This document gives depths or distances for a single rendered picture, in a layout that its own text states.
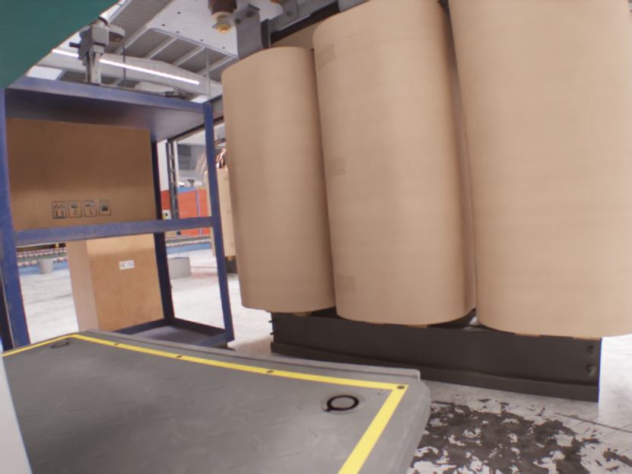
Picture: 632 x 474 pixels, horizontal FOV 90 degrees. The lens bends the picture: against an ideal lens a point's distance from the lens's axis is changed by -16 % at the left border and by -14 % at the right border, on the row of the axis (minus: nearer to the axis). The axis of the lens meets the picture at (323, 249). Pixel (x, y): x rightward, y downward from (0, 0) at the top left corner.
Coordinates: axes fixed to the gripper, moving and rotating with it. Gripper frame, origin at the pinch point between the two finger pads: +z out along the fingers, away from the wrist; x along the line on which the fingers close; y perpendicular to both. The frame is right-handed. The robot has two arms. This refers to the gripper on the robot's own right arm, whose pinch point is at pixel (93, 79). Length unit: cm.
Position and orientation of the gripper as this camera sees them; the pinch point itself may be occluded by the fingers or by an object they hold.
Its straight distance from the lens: 123.4
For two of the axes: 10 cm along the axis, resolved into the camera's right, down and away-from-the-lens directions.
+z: 0.9, 9.9, 0.8
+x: 7.8, -0.2, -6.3
